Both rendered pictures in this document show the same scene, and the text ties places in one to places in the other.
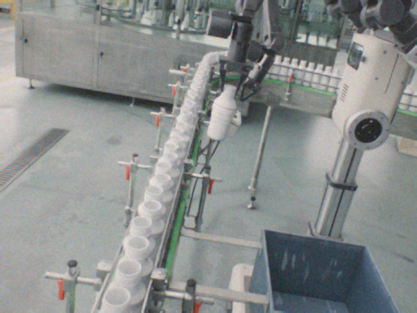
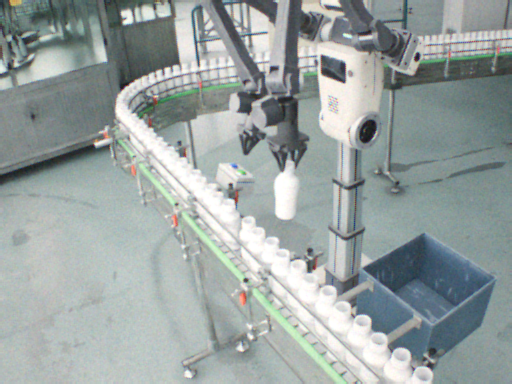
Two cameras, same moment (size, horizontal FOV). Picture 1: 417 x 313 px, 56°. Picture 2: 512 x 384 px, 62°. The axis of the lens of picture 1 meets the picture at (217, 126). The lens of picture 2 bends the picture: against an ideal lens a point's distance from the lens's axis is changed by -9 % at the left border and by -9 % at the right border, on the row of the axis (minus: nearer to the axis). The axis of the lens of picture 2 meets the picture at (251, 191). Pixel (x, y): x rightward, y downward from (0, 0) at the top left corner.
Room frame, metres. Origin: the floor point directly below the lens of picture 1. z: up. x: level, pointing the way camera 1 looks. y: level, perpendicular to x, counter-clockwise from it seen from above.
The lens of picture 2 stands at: (0.18, 0.59, 1.91)
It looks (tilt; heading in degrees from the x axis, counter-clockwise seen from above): 31 degrees down; 333
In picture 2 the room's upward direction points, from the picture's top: 5 degrees counter-clockwise
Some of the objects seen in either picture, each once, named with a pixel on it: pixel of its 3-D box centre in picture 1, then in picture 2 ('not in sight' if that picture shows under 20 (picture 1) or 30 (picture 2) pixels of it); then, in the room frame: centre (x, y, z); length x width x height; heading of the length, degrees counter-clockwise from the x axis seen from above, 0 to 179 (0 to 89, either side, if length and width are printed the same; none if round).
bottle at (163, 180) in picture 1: (158, 208); (327, 315); (0.78, 0.10, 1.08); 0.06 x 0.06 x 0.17
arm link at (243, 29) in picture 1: (240, 32); (285, 109); (1.12, -0.02, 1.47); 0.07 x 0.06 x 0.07; 99
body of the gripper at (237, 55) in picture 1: (237, 54); (287, 130); (1.12, -0.02, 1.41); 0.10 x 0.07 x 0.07; 90
